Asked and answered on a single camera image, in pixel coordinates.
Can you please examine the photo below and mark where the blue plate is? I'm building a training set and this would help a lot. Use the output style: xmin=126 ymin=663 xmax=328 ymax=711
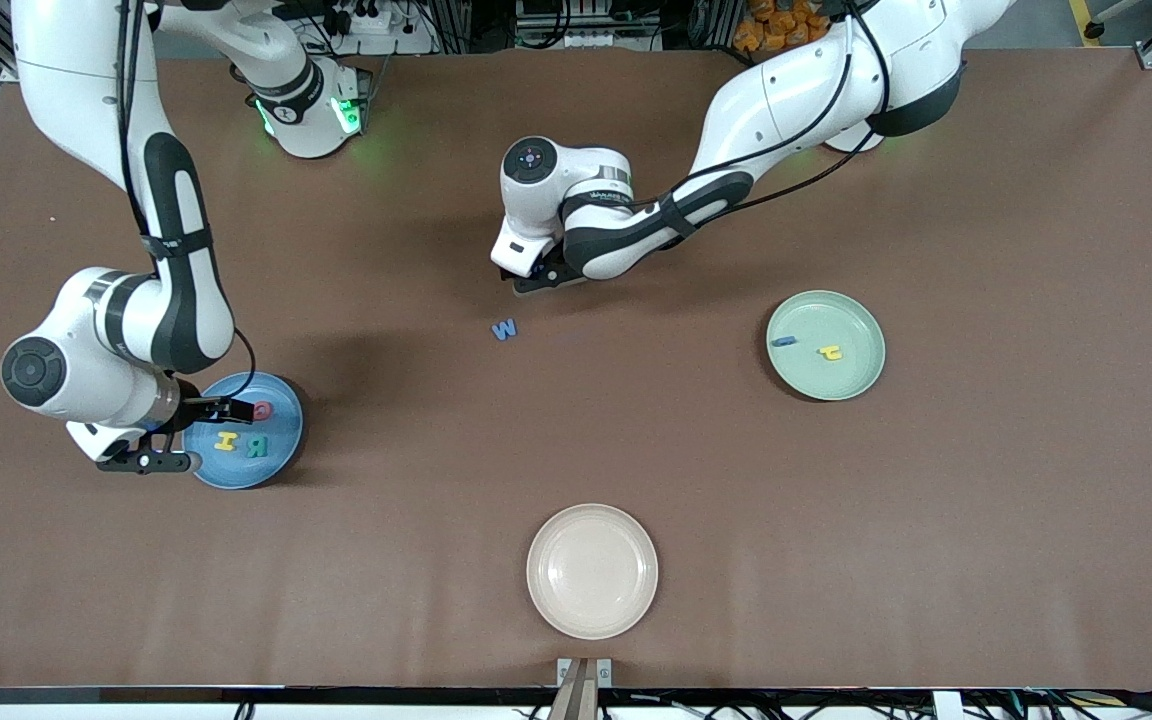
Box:
xmin=184 ymin=371 xmax=304 ymax=490

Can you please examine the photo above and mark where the green plate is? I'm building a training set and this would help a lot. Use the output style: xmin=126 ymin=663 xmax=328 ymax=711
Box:
xmin=766 ymin=290 xmax=886 ymax=402

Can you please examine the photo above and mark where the cream plate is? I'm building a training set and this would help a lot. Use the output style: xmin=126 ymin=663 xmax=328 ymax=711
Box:
xmin=526 ymin=503 xmax=659 ymax=641

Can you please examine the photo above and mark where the white power strip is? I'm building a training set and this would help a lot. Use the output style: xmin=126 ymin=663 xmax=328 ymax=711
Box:
xmin=341 ymin=5 xmax=397 ymax=36
xmin=561 ymin=28 xmax=659 ymax=49

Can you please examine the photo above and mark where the orange items bag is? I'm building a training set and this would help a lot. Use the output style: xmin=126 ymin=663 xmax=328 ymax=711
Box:
xmin=733 ymin=0 xmax=837 ymax=53

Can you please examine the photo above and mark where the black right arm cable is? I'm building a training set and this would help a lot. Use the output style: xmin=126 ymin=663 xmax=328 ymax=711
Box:
xmin=116 ymin=0 xmax=257 ymax=403

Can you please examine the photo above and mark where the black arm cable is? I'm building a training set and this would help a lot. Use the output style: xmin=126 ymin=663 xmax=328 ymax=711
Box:
xmin=626 ymin=0 xmax=889 ymax=216
xmin=116 ymin=0 xmax=257 ymax=403

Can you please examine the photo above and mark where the table edge rail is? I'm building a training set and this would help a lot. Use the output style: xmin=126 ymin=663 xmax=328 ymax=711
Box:
xmin=0 ymin=686 xmax=1152 ymax=707

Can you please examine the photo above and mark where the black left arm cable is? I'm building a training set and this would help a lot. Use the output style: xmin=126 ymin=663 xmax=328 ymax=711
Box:
xmin=626 ymin=0 xmax=889 ymax=216

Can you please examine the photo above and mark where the aluminium camera mount post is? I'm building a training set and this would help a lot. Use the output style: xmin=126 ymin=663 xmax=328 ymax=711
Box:
xmin=556 ymin=657 xmax=614 ymax=720

